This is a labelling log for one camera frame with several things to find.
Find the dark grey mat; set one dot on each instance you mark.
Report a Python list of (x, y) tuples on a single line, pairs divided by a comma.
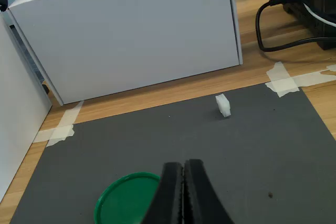
[(236, 155)]

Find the round green lid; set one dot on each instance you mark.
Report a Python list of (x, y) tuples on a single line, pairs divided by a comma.
[(123, 203)]

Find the large white cardboard box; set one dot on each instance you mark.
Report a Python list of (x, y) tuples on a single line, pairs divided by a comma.
[(131, 40)]

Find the small white plastic terminal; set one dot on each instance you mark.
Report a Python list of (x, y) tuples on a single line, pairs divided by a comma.
[(223, 106)]

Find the white partition panel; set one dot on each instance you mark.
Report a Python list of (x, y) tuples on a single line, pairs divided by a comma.
[(18, 119)]

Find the white tape cross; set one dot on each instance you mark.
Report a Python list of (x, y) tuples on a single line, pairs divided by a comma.
[(288, 80), (61, 129)]

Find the black electronic device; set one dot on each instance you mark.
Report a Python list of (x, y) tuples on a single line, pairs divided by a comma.
[(312, 3)]

